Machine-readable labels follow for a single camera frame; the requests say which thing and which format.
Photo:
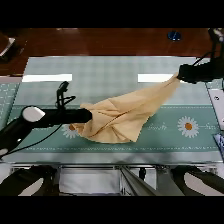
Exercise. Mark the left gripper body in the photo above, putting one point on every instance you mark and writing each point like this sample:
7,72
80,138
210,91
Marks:
80,116

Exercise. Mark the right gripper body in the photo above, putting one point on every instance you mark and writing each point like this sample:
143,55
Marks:
196,73

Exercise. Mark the tan shirt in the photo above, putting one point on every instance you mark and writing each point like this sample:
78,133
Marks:
116,116

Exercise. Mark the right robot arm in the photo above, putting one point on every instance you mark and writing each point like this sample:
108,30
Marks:
200,180

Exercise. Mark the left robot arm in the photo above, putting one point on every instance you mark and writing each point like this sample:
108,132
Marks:
20,125

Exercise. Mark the blue round disc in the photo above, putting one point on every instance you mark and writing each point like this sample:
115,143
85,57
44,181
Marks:
174,35

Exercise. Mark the silver frame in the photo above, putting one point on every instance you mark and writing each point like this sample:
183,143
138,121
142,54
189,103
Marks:
136,183

